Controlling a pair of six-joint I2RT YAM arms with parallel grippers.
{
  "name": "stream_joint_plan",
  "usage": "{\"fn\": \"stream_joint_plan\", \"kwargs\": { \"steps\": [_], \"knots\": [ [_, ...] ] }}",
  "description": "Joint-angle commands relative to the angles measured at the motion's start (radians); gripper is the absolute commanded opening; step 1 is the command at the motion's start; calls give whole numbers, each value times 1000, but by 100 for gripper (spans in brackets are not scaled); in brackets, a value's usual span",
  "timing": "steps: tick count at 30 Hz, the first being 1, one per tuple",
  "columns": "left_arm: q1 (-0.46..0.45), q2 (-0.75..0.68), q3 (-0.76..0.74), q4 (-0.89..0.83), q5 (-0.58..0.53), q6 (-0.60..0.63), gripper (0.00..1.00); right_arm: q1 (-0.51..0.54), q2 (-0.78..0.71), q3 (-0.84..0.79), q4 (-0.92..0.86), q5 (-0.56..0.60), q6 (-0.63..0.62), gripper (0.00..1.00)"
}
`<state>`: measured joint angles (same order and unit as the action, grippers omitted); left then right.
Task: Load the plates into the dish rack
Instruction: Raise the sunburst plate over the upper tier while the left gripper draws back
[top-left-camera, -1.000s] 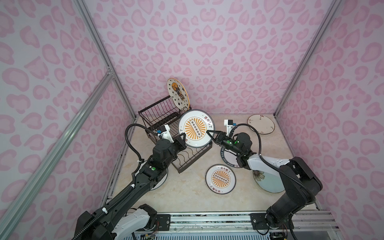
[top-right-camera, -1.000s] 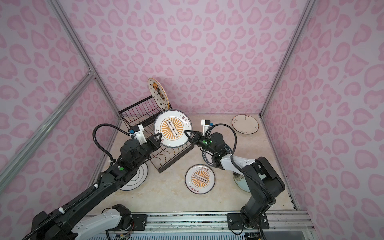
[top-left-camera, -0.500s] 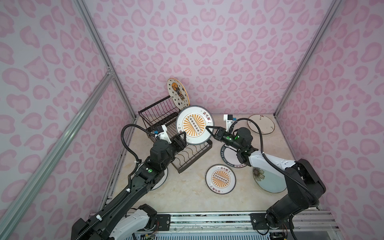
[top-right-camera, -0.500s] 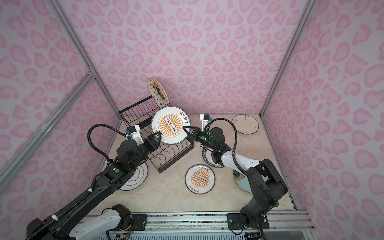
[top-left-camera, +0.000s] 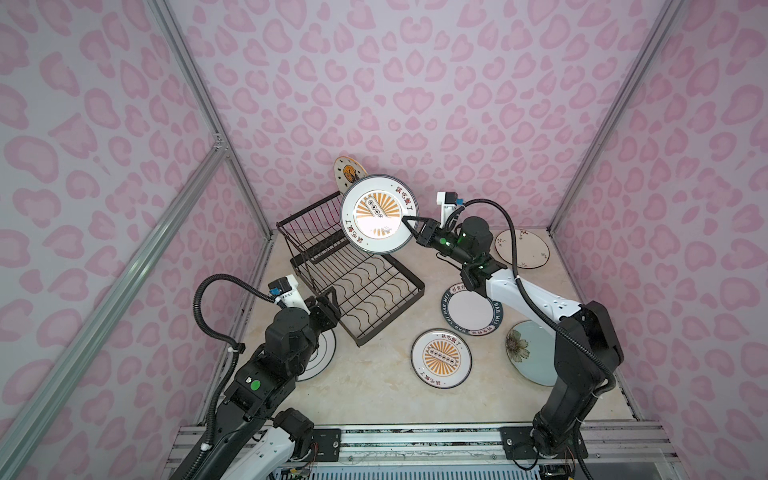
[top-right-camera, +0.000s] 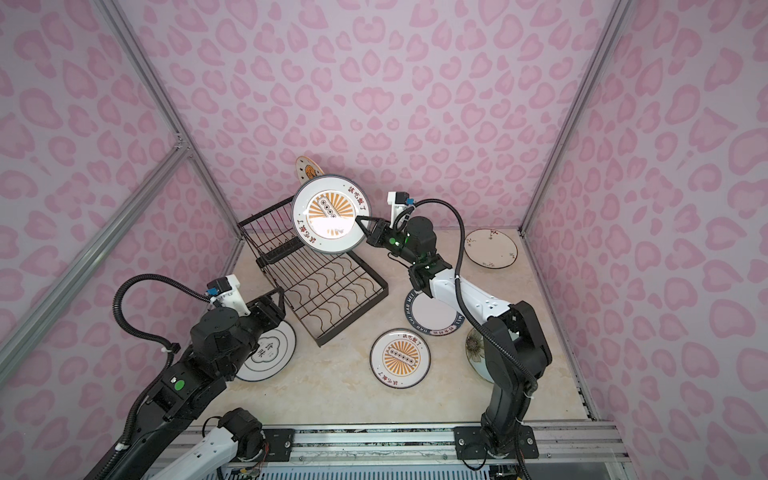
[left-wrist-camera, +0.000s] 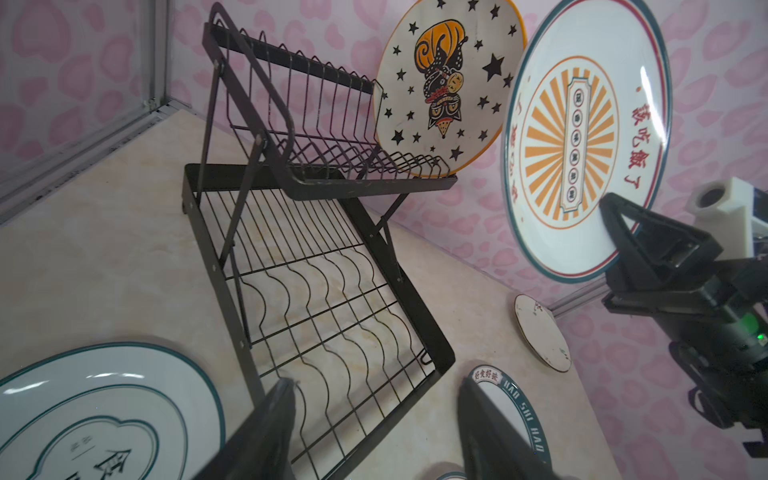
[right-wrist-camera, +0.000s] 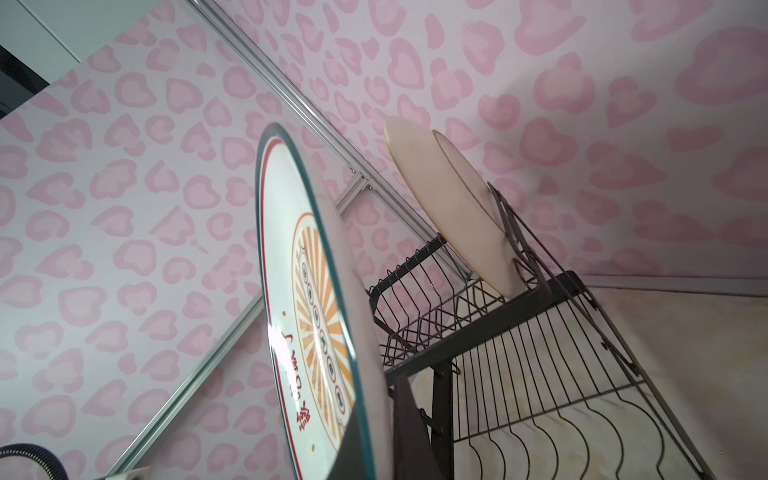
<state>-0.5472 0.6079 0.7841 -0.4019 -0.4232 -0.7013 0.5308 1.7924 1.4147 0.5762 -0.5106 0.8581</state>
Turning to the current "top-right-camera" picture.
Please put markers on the aluminium frame post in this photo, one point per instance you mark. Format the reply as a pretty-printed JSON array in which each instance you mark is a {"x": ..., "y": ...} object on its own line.
[
  {"x": 616, "y": 23},
  {"x": 129, "y": 42}
]

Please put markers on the aluminium frame post right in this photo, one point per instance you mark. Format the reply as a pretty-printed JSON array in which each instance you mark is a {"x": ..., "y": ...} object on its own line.
[{"x": 616, "y": 23}]

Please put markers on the aluminium frame post left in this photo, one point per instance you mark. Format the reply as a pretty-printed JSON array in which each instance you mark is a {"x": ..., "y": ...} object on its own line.
[{"x": 129, "y": 42}]

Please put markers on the white plate black rings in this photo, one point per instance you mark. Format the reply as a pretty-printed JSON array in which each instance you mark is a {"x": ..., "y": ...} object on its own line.
[{"x": 270, "y": 354}]

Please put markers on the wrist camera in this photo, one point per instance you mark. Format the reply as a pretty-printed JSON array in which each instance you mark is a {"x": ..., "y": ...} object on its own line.
[
  {"x": 398, "y": 201},
  {"x": 224, "y": 292}
]

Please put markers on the black wire dish rack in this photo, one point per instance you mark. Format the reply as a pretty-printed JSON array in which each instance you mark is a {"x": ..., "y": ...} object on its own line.
[{"x": 327, "y": 293}]

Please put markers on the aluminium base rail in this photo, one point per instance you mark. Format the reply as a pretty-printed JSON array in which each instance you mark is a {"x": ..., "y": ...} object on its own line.
[{"x": 568, "y": 450}]

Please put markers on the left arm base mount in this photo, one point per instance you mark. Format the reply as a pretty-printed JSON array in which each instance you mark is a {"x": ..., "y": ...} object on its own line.
[{"x": 265, "y": 445}]

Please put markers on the aluminium frame diagonal beam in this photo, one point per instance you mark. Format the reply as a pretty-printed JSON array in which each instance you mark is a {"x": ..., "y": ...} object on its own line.
[{"x": 39, "y": 319}]

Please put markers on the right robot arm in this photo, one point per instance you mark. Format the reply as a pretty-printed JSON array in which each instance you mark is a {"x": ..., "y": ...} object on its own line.
[{"x": 516, "y": 349}]

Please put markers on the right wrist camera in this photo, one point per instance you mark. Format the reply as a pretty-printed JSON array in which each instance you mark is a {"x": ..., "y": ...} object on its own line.
[{"x": 398, "y": 201}]

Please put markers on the white plate dark blue rim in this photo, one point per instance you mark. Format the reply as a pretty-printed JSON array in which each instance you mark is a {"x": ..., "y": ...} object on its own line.
[{"x": 429, "y": 316}]

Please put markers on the cream star cartoon plate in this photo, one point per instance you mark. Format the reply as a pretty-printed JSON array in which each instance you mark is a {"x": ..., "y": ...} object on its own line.
[{"x": 307, "y": 169}]

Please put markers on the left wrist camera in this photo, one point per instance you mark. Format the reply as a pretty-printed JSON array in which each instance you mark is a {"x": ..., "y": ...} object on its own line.
[{"x": 224, "y": 292}]

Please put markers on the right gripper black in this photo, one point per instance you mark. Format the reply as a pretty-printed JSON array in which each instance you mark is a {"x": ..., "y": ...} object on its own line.
[{"x": 382, "y": 233}]

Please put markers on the white plate brown rim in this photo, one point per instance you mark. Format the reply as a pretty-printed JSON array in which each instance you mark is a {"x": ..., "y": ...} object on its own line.
[{"x": 491, "y": 248}]

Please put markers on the light green flower plate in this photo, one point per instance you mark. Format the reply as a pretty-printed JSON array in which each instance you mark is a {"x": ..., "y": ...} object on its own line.
[{"x": 475, "y": 353}]

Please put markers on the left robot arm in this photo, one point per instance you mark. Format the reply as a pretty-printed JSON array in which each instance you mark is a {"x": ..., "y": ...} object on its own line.
[{"x": 221, "y": 341}]

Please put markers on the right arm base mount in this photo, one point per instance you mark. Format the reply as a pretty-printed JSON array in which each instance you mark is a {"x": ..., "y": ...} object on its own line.
[{"x": 478, "y": 443}]

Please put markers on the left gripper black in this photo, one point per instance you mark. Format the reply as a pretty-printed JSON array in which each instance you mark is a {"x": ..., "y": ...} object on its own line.
[{"x": 276, "y": 313}]

